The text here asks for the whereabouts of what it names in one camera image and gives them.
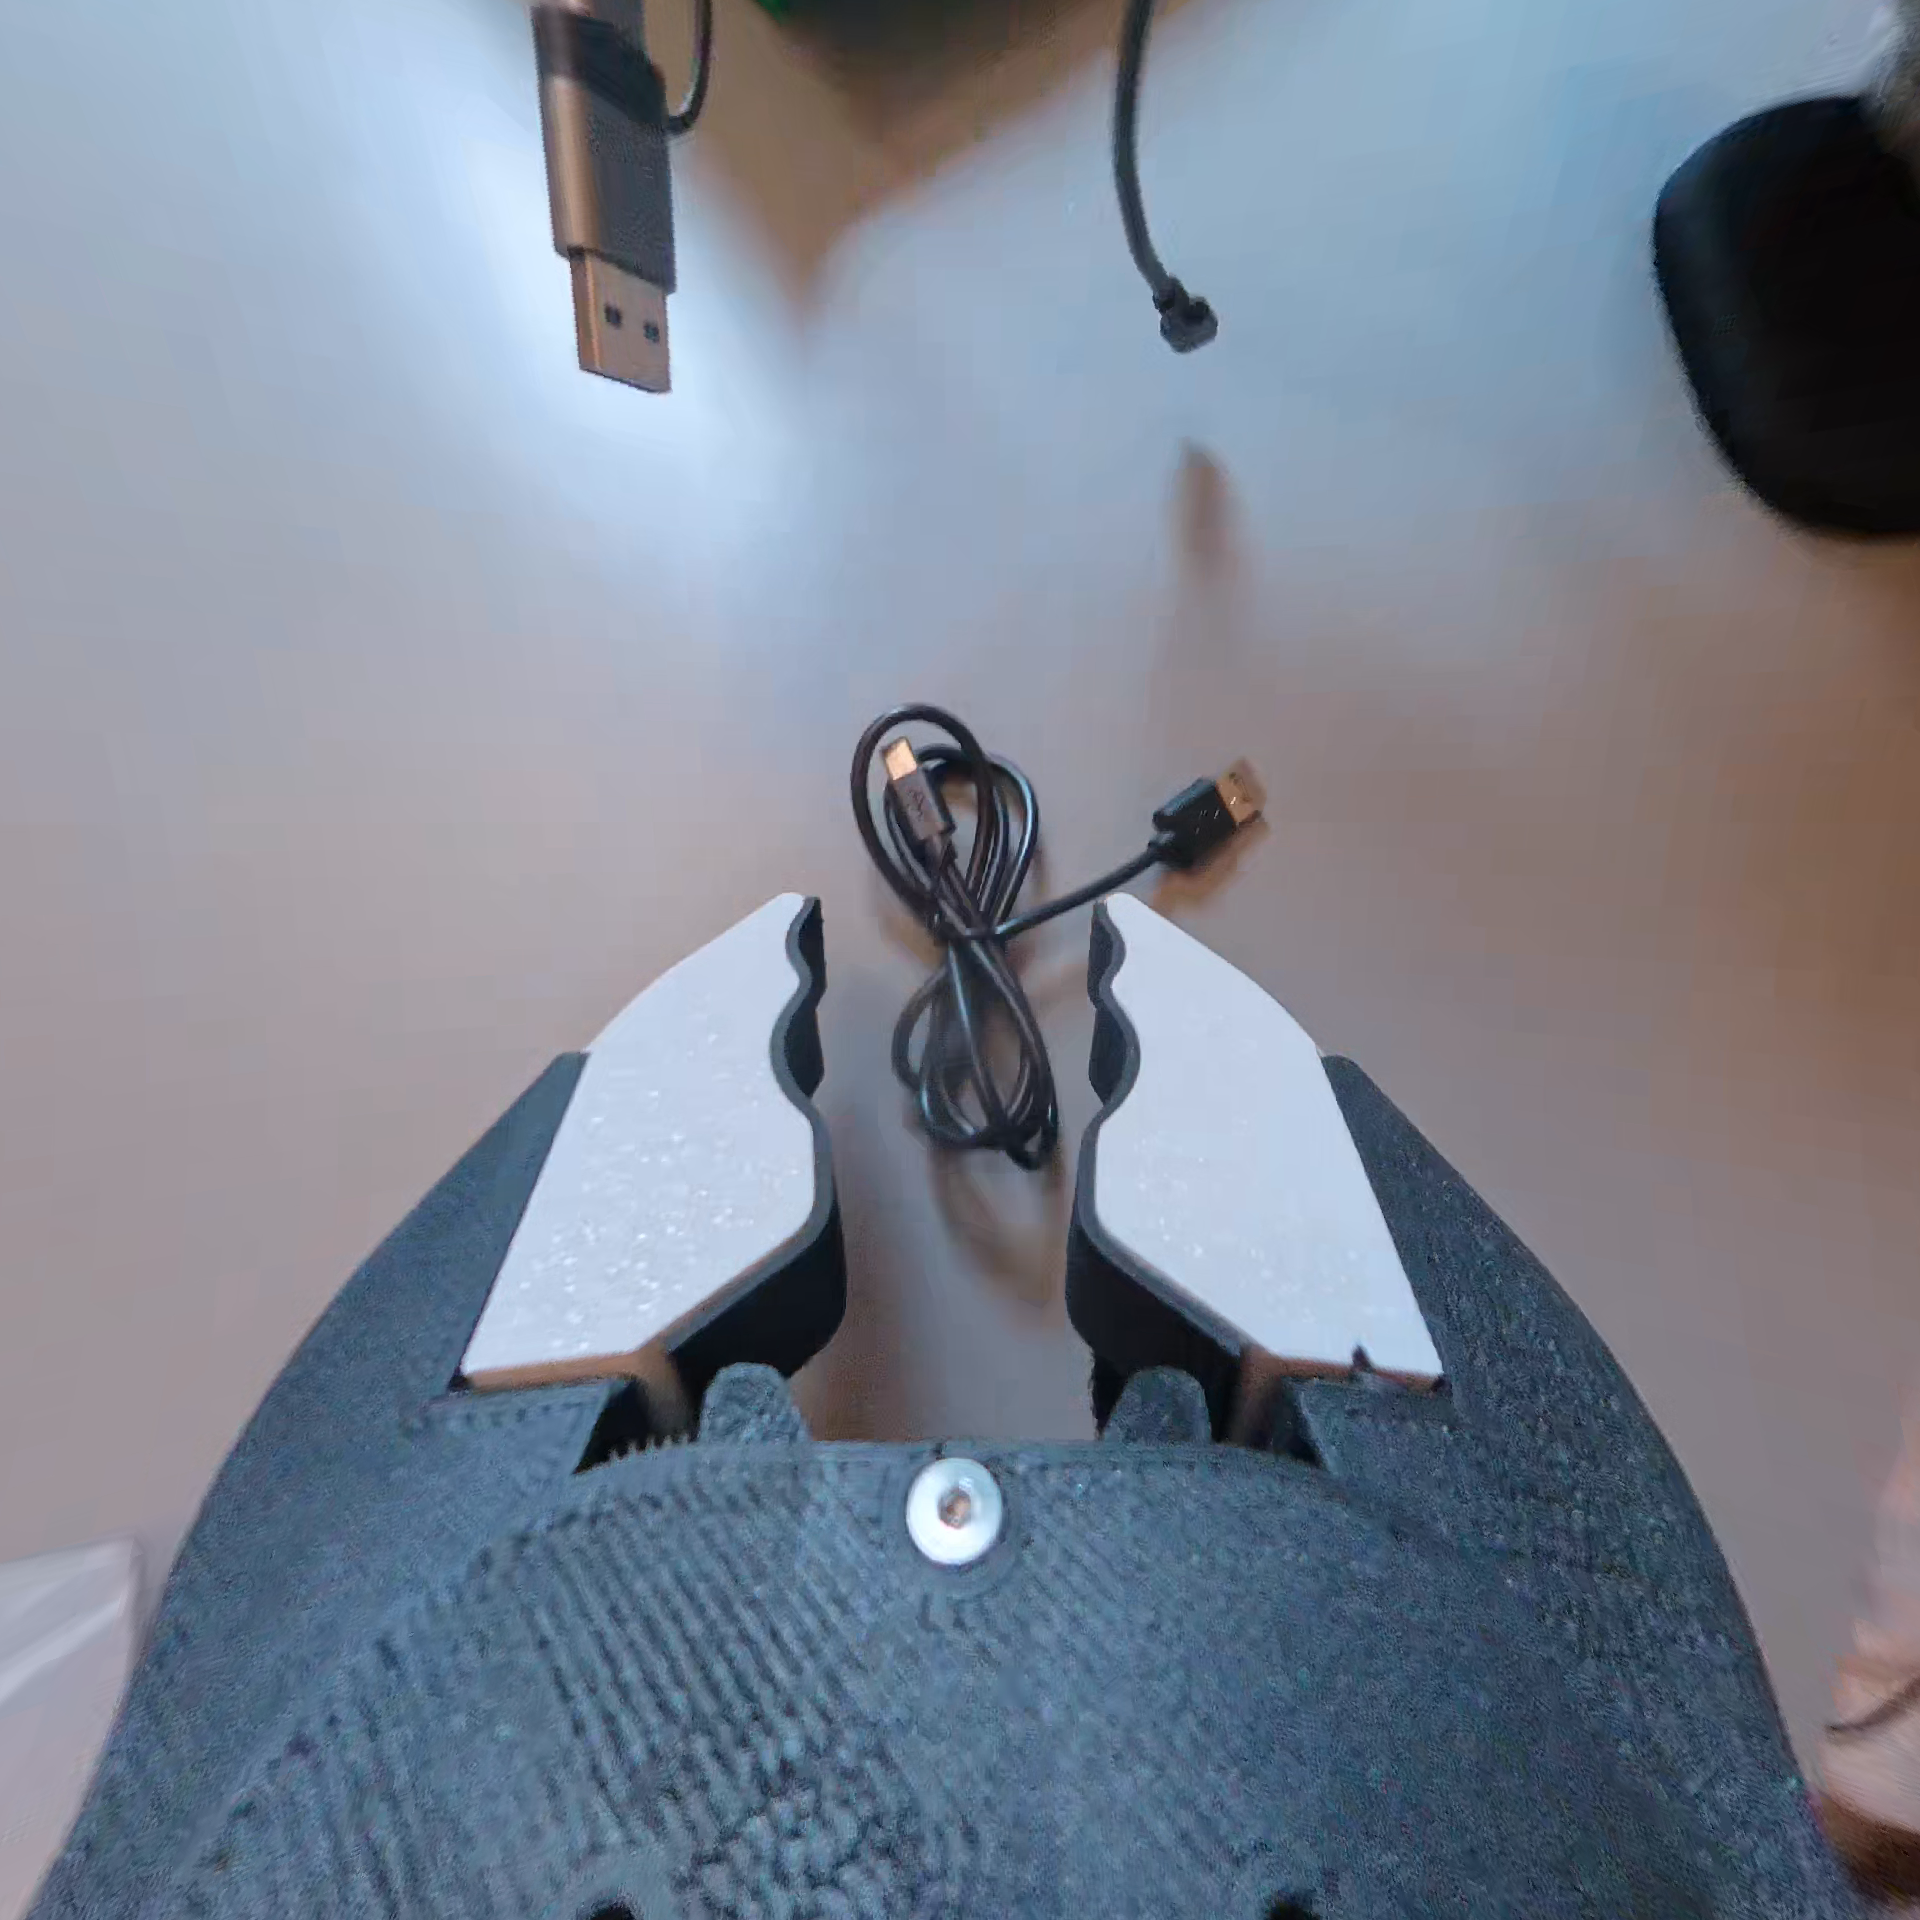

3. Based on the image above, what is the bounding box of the black cable grey usb plug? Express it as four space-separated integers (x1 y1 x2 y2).
534 0 715 396

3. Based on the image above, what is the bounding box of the black cable round plug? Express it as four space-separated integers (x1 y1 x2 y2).
1111 0 1222 359

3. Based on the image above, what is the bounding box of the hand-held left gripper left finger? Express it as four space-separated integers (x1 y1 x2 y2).
456 892 850 1431

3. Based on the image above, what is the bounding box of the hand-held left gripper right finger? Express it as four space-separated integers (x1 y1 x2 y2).
1065 892 1449 1444

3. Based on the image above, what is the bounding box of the thin black usb cable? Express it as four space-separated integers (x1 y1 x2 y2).
850 703 1269 1173

